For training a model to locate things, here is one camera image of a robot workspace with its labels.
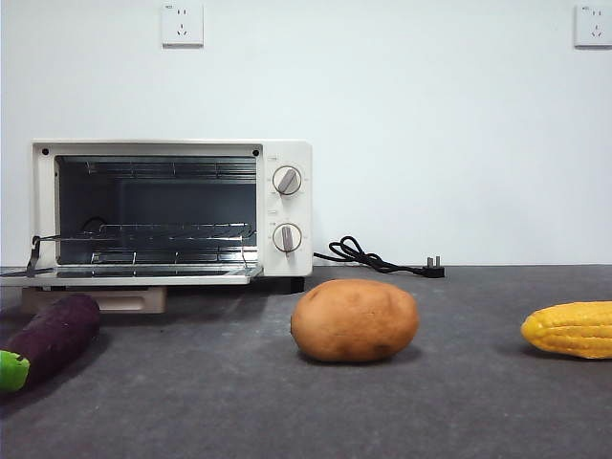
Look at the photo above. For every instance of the purple eggplant green stem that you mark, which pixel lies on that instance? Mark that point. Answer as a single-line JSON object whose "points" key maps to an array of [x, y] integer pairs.
{"points": [[55, 330]]}

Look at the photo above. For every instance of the yellow corn cob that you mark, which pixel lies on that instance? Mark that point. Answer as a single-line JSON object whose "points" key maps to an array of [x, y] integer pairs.
{"points": [[574, 330]]}

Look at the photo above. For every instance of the brown potato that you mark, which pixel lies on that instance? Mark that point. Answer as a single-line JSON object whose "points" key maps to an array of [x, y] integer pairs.
{"points": [[354, 320]]}

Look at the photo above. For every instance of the white oven knob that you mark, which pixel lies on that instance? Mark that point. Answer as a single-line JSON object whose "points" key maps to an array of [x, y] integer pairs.
{"points": [[287, 237], [287, 180]]}

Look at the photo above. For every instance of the white wall socket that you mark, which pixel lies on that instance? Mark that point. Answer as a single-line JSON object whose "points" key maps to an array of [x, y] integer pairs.
{"points": [[182, 26], [595, 26]]}

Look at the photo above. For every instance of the white Toshiba toaster oven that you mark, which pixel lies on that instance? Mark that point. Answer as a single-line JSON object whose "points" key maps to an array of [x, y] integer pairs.
{"points": [[287, 210]]}

